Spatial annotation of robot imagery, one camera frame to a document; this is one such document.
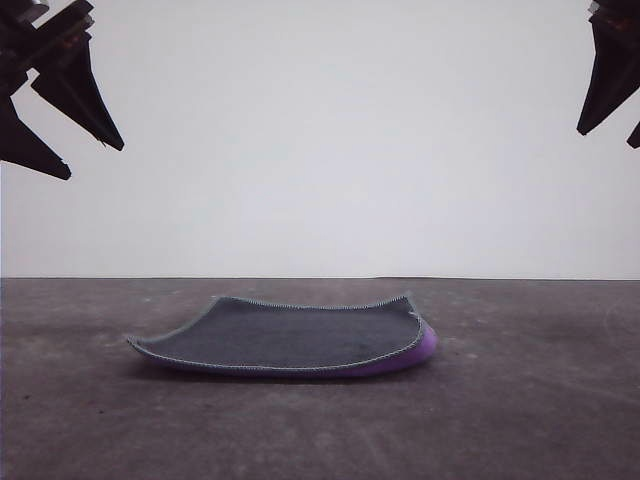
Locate purple towel with grey hem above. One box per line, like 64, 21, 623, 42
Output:
125, 293, 442, 380

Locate grey table cloth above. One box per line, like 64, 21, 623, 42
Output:
0, 275, 640, 480

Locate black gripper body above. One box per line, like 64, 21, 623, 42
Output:
587, 0, 640, 32
0, 0, 96, 99

